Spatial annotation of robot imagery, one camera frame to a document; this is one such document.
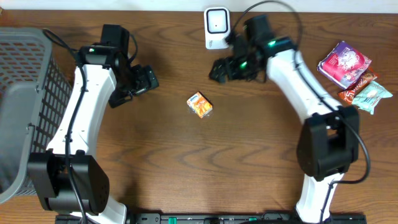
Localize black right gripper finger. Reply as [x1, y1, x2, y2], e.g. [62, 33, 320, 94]
[209, 70, 228, 83]
[213, 57, 230, 71]

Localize small orange snack packet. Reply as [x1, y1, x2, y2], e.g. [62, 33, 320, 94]
[187, 91, 213, 118]

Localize purple red snack packet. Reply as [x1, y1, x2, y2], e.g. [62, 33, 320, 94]
[317, 40, 372, 90]

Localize red chocolate bar wrapper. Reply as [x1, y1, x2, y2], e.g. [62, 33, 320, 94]
[338, 70, 379, 105]

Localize teal snack packet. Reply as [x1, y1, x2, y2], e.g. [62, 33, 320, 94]
[352, 81, 393, 114]

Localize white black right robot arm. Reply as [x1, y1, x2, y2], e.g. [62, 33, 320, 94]
[209, 16, 361, 223]

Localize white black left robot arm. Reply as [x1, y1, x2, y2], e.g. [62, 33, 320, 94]
[27, 45, 159, 223]

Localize white barcode scanner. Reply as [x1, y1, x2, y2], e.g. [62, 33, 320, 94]
[203, 7, 231, 50]

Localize grey plastic basket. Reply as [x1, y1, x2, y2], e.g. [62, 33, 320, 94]
[1, 27, 72, 203]

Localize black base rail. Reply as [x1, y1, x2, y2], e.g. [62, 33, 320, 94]
[133, 212, 368, 224]

